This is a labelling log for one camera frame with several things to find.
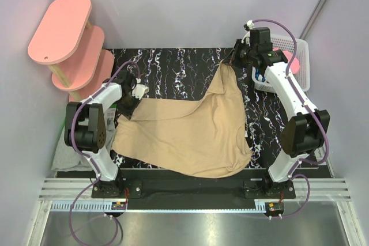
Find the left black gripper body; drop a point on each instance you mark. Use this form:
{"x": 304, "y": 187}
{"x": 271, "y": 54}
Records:
{"x": 127, "y": 104}

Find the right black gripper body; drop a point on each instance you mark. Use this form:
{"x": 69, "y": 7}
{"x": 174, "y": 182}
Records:
{"x": 242, "y": 55}

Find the beige t shirt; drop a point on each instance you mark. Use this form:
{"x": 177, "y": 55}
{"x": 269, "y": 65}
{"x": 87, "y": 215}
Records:
{"x": 203, "y": 138}

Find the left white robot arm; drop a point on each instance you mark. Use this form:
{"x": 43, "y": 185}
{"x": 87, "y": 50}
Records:
{"x": 92, "y": 144}

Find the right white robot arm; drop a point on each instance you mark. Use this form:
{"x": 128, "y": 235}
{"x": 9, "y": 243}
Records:
{"x": 304, "y": 138}

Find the green board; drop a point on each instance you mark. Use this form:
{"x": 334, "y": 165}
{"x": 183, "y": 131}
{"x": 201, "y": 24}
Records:
{"x": 112, "y": 110}

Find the blue patterned garment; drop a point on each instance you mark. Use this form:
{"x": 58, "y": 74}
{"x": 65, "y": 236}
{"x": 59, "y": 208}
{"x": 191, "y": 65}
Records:
{"x": 258, "y": 76}

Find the pink t shirt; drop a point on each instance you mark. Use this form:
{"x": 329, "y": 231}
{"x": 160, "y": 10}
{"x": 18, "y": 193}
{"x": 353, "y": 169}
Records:
{"x": 284, "y": 63}

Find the grey folded t shirt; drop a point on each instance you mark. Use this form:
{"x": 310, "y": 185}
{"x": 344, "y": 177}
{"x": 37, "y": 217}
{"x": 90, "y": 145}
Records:
{"x": 67, "y": 160}

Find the pink tiered shelf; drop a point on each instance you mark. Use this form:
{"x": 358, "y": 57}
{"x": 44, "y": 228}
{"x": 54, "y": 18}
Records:
{"x": 72, "y": 48}

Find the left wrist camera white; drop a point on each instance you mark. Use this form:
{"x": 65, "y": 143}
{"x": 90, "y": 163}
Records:
{"x": 139, "y": 91}

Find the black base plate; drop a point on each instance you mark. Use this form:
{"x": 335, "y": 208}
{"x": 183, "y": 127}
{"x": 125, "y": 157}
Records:
{"x": 161, "y": 189}

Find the aluminium rail frame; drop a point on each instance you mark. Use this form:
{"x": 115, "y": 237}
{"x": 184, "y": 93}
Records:
{"x": 335, "y": 190}

